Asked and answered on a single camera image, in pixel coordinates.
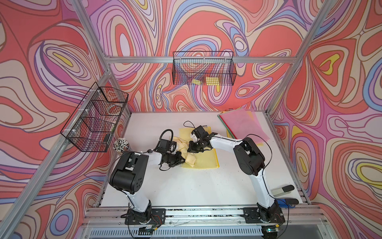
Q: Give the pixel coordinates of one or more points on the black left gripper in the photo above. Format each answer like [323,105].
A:
[178,157]

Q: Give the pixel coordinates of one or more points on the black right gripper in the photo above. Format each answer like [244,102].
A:
[192,149]

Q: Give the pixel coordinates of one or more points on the pale yellow document bag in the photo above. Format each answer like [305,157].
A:
[205,160]

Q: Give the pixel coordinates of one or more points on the yellow microfiber cloth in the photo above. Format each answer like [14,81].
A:
[182,147]

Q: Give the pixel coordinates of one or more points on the clear mesh document bag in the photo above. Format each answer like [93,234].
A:
[229,133]

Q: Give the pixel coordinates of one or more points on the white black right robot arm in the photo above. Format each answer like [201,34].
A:
[251,162]

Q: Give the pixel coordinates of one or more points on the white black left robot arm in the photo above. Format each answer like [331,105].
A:
[129,172]

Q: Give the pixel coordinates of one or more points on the yellow sticky notes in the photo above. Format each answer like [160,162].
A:
[209,81]

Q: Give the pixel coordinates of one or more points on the blue grey stapler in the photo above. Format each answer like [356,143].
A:
[284,197]

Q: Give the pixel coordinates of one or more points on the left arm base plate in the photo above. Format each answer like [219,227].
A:
[149,217]

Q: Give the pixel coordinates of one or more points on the black wire basket back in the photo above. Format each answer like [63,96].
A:
[188,65]

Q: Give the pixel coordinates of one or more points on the black wire basket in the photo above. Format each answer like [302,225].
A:
[92,126]
[188,65]

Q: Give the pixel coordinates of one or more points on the black wire basket left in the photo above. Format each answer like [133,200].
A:
[92,126]

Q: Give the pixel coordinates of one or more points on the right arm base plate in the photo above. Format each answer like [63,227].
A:
[254,215]

